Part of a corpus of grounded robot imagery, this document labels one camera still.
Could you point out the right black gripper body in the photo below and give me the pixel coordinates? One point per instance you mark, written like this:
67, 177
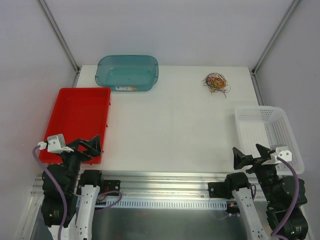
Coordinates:
258, 162

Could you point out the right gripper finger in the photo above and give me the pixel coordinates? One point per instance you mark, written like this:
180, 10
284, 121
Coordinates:
264, 152
241, 160

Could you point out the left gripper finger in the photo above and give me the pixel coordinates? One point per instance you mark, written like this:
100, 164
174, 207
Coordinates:
94, 146
78, 145

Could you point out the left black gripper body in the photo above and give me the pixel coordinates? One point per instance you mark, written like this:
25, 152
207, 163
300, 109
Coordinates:
75, 149

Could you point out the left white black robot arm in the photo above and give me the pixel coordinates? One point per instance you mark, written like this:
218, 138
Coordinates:
70, 195

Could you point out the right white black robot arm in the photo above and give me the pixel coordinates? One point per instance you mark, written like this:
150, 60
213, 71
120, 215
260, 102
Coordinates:
269, 194

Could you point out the white perforated plastic basket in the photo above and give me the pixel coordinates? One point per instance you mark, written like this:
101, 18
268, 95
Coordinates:
267, 126

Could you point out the red plastic tray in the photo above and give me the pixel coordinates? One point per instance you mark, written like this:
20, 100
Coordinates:
80, 113

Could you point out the teal plastic tub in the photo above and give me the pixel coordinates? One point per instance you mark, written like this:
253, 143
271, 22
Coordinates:
132, 73

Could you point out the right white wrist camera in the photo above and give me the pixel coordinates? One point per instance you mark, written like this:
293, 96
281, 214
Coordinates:
277, 152

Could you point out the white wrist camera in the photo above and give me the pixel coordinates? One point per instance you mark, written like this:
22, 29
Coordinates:
55, 144
277, 152

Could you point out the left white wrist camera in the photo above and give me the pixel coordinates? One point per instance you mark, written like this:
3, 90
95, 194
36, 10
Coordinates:
55, 144

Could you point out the aluminium mounting rail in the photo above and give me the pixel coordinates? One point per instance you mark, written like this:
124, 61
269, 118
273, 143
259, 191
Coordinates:
164, 185

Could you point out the white slotted cable duct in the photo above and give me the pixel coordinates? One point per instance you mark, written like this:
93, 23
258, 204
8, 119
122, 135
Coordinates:
180, 204

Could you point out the left aluminium frame post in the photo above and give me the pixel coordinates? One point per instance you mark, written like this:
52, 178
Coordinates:
57, 32

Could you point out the aluminium frame post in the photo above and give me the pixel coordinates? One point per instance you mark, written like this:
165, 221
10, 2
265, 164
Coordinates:
57, 32
287, 15

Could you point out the right aluminium frame post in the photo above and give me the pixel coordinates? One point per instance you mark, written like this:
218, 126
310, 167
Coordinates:
287, 15

